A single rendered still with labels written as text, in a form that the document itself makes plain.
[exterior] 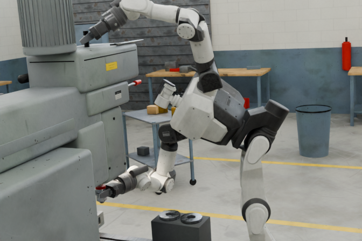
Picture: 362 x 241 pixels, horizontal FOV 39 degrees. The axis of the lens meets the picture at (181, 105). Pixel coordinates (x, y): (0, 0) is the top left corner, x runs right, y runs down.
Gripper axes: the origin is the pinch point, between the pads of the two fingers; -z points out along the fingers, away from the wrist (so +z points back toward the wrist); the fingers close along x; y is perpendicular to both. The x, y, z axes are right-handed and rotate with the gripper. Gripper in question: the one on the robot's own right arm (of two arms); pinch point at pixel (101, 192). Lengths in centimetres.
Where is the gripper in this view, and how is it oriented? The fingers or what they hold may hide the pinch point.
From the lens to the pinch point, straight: 233.2
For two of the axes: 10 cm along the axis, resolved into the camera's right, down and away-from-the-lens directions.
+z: 6.6, -2.0, 7.2
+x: 7.5, 0.8, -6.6
